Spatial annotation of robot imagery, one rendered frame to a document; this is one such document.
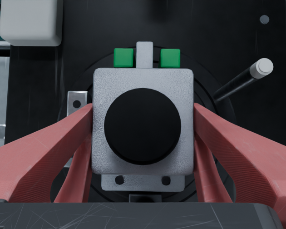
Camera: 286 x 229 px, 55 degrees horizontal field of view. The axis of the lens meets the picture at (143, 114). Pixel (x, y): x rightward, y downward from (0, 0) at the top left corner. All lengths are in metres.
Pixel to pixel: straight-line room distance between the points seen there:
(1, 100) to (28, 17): 0.11
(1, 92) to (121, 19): 0.15
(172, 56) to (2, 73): 0.21
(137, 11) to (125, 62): 0.10
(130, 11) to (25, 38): 0.09
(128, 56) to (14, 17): 0.12
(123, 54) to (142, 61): 0.01
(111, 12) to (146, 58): 0.10
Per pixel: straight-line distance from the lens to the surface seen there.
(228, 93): 0.19
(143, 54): 0.16
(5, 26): 0.25
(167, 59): 0.17
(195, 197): 0.22
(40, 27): 0.24
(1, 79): 0.33
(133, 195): 0.21
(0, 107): 0.33
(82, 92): 0.20
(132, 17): 0.25
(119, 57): 0.17
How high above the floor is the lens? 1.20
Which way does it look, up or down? 84 degrees down
